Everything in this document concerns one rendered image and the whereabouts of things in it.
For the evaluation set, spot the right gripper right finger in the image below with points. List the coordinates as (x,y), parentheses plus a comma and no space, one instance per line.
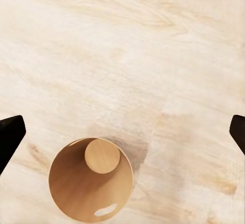
(237,131)

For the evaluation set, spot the trash can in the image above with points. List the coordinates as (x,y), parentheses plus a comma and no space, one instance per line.
(90,174)

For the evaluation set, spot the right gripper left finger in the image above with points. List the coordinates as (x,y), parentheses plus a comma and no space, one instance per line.
(12,131)

